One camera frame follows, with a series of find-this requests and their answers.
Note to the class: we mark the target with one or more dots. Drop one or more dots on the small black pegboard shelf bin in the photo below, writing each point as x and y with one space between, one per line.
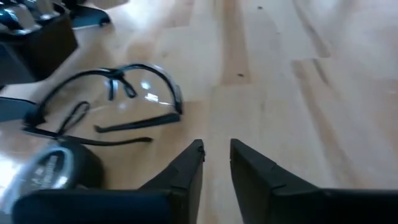
37 53

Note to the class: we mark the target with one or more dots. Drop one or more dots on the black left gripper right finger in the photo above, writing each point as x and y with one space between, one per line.
264 189

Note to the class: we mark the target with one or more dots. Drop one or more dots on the clear safety glasses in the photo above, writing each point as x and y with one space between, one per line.
174 90

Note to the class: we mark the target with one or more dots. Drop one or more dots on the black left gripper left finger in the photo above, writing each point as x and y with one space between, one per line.
183 183

